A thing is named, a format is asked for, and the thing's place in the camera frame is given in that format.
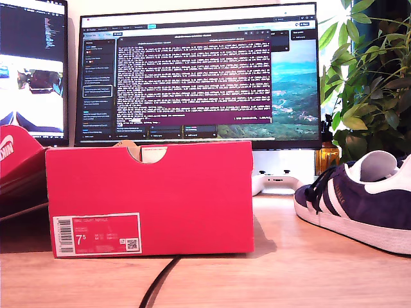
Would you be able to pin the red cardboard shoebox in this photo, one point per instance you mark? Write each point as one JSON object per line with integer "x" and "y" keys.
{"x": 160, "y": 199}

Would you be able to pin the white game controller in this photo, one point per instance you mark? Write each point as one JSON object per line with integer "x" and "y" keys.
{"x": 276, "y": 183}

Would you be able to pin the green leafy houseplant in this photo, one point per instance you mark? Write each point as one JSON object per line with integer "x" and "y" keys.
{"x": 375, "y": 96}

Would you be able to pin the large black computer monitor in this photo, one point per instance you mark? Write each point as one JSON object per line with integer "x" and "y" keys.
{"x": 199, "y": 80}

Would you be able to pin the black monitor with code window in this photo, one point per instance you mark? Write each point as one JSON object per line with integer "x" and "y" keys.
{"x": 32, "y": 38}

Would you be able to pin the amber glass pump bottle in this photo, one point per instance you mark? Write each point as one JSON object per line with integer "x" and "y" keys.
{"x": 326, "y": 157}

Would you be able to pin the red shoebox lid white logo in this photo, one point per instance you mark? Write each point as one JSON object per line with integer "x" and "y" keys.
{"x": 16, "y": 150}

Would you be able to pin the brown packing paper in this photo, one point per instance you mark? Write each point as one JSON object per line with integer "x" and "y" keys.
{"x": 130, "y": 150}

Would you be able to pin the blue suede white-striped shoe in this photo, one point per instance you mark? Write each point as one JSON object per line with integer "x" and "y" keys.
{"x": 379, "y": 205}

